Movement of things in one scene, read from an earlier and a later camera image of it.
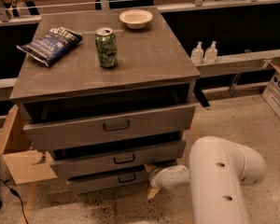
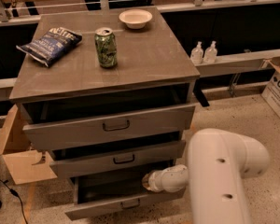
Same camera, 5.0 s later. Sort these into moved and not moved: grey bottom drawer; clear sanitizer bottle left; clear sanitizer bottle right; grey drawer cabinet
Moved: grey bottom drawer
Not moved: grey drawer cabinet; clear sanitizer bottle left; clear sanitizer bottle right
